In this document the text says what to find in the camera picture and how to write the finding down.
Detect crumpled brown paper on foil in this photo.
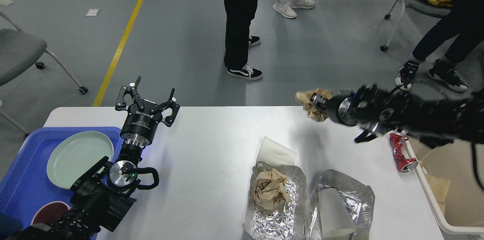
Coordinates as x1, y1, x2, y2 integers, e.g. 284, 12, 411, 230
252, 168, 292, 211

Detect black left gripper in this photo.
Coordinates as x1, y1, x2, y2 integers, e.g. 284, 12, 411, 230
115, 75, 180, 146

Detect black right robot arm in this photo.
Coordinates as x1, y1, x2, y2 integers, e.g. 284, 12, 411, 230
309, 85, 484, 188

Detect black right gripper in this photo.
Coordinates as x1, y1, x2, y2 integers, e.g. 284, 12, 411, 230
310, 94, 357, 126

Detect person in dark jeans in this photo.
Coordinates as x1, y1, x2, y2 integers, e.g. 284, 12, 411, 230
395, 0, 484, 92

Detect blue plastic tray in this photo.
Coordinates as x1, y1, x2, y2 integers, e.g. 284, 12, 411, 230
0, 127, 122, 228

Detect person in black trousers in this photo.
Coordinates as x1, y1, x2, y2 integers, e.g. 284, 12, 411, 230
223, 0, 263, 81

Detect aluminium foil sheet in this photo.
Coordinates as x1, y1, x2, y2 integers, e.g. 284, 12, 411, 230
243, 161, 307, 240

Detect green plate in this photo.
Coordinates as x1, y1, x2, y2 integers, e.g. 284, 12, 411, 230
47, 130, 114, 189

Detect red foil wrapper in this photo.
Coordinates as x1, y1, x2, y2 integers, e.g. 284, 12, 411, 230
389, 133, 418, 173

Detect beige plastic bin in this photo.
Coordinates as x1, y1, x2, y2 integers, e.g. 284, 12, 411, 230
405, 138, 483, 240

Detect brown paper ball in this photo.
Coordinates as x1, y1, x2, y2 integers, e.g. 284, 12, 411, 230
295, 88, 332, 122

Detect grey chair left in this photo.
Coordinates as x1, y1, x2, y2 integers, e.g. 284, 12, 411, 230
0, 10, 88, 135

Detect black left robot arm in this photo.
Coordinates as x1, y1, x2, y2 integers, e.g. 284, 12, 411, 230
7, 76, 180, 240

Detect brown paper bag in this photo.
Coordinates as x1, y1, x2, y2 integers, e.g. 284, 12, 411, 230
418, 160, 450, 215

